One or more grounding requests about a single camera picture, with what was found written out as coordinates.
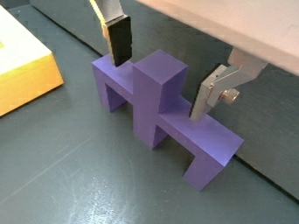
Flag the yellow slotted board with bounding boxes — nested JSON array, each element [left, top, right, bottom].
[[0, 5, 64, 117]]

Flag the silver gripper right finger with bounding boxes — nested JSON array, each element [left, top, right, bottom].
[[190, 48, 267, 122]]

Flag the purple three-legged block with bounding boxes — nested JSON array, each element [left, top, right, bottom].
[[92, 50, 243, 190]]

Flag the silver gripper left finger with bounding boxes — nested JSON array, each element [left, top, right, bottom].
[[88, 0, 132, 67]]

